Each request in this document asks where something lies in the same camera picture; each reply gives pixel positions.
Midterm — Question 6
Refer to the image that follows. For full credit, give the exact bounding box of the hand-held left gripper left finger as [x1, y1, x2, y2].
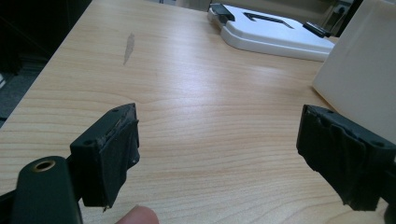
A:
[69, 103, 141, 214]

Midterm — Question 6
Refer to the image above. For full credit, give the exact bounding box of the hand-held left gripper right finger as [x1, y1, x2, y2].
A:
[295, 104, 396, 212]

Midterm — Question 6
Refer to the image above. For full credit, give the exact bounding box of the white box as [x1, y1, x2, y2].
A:
[312, 0, 396, 146]

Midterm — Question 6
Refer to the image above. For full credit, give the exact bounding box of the black clip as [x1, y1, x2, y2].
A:
[209, 3, 236, 25]
[302, 21, 332, 39]

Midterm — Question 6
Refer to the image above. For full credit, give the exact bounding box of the white lid with black clips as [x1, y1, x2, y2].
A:
[207, 4, 335, 63]

